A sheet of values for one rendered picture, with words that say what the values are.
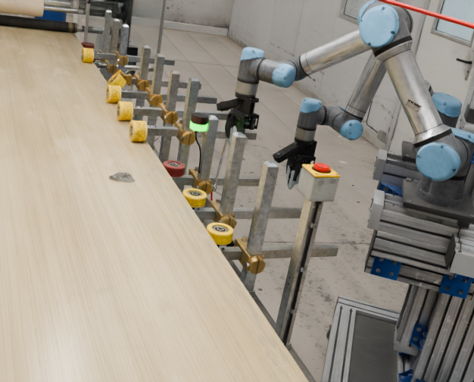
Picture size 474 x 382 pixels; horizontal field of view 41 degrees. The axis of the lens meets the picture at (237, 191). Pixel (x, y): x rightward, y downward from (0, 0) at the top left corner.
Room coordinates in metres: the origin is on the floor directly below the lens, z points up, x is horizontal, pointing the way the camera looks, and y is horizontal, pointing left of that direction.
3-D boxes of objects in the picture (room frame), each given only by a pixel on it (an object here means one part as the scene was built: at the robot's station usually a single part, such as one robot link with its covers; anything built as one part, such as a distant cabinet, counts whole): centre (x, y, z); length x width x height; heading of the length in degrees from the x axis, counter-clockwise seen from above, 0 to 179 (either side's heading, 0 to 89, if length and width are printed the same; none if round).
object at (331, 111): (2.37, -0.32, 1.12); 0.11 x 0.11 x 0.08; 22
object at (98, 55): (3.57, 0.72, 0.95); 0.50 x 0.04 x 0.04; 115
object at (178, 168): (2.14, 0.24, 0.85); 0.08 x 0.08 x 0.11
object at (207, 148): (2.14, 0.13, 0.87); 0.03 x 0.03 x 0.48; 25
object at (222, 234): (1.68, 0.03, 0.85); 0.08 x 0.08 x 0.11
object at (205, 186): (2.16, 0.14, 0.85); 0.13 x 0.06 x 0.05; 25
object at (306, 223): (1.45, -0.19, 0.93); 0.05 x 0.04 x 0.45; 25
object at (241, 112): (2.13, 0.03, 1.15); 0.09 x 0.08 x 0.12; 45
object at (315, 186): (1.45, -0.19, 1.18); 0.07 x 0.07 x 0.08; 25
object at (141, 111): (2.66, 0.30, 0.95); 0.50 x 0.04 x 0.04; 115
